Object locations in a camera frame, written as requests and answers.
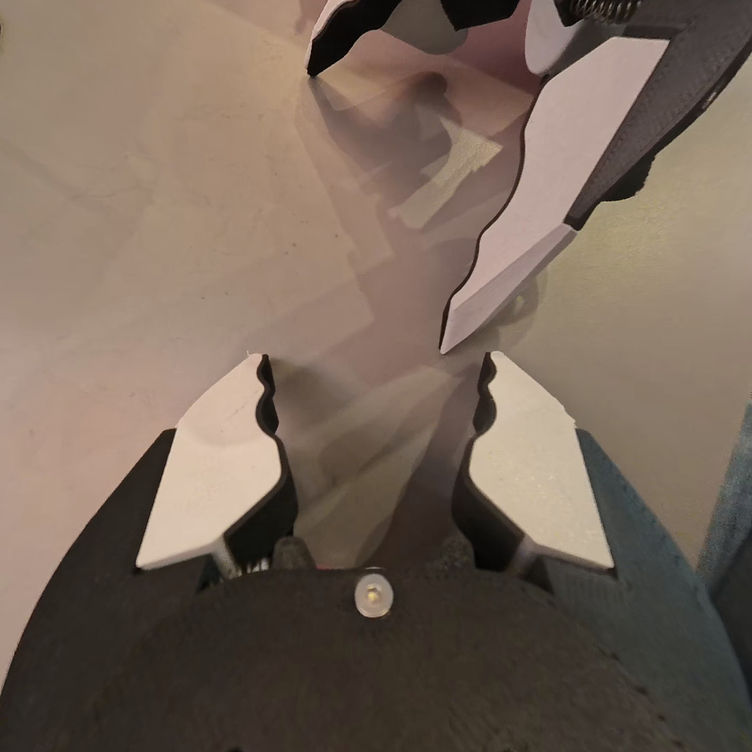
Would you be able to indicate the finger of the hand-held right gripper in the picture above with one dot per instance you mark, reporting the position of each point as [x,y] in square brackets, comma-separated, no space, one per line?
[347,29]
[564,165]

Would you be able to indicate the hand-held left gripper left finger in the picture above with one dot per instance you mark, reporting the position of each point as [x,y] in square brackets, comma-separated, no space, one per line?
[212,482]

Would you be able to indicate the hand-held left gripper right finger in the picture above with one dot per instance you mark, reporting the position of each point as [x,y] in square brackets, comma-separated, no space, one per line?
[535,482]

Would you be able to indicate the person's jeans leg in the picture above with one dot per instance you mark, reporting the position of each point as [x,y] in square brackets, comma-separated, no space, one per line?
[734,529]

